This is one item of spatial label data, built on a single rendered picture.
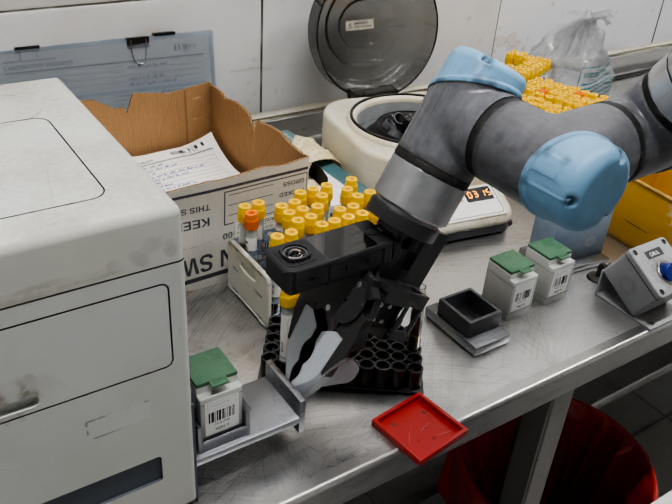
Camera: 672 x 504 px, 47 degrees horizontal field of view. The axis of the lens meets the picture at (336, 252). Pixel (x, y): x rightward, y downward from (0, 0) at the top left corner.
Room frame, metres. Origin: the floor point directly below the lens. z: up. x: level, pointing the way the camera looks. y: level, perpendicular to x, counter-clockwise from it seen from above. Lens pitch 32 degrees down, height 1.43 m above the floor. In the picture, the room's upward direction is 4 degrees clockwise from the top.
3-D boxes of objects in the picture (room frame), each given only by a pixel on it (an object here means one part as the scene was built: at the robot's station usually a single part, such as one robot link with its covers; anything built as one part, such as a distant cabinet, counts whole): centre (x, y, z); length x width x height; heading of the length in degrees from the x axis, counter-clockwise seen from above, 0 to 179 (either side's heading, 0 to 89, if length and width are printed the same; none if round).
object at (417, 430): (0.55, -0.10, 0.88); 0.07 x 0.07 x 0.01; 43
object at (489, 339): (0.73, -0.16, 0.89); 0.09 x 0.05 x 0.04; 36
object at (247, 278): (0.79, 0.02, 0.91); 0.20 x 0.10 x 0.07; 126
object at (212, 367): (0.50, 0.10, 0.98); 0.05 x 0.04 x 0.01; 36
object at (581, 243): (0.90, -0.31, 0.92); 0.10 x 0.07 x 0.10; 120
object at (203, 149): (0.90, 0.22, 0.95); 0.29 x 0.25 x 0.15; 36
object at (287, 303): (0.65, -0.02, 0.93); 0.17 x 0.09 x 0.11; 90
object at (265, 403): (0.49, 0.12, 0.92); 0.21 x 0.07 x 0.05; 126
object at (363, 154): (1.06, -0.11, 0.94); 0.30 x 0.24 x 0.12; 27
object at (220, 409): (0.50, 0.10, 0.95); 0.05 x 0.04 x 0.06; 36
